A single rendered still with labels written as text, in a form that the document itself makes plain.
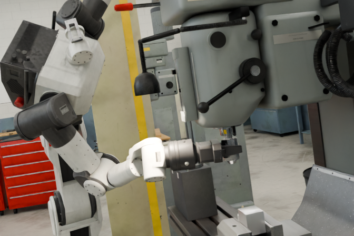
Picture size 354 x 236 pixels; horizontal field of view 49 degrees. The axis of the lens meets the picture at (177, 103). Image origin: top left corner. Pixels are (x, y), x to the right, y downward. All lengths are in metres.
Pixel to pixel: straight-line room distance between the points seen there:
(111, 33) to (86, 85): 1.56
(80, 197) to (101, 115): 1.23
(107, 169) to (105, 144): 1.50
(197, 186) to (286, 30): 0.69
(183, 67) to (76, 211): 0.82
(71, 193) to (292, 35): 1.04
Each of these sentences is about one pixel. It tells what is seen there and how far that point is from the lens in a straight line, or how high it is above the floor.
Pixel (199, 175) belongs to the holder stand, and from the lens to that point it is 1.49.
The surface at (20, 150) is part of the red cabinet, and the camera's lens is 5.68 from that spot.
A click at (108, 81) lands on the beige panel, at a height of 1.53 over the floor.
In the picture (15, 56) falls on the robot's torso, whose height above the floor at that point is 1.61.
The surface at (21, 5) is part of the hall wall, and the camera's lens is 10.40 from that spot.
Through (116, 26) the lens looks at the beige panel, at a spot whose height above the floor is 1.91.
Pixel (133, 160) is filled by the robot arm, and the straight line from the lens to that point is 1.23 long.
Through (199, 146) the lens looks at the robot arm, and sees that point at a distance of 1.13.
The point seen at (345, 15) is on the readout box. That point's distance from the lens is 0.98.
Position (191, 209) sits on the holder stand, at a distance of 1.51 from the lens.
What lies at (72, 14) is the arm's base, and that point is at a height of 1.74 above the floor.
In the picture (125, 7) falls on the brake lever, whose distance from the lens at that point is 1.21.
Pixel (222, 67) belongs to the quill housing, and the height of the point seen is 1.48.
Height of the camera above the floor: 1.45
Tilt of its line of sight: 3 degrees down
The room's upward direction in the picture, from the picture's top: 8 degrees counter-clockwise
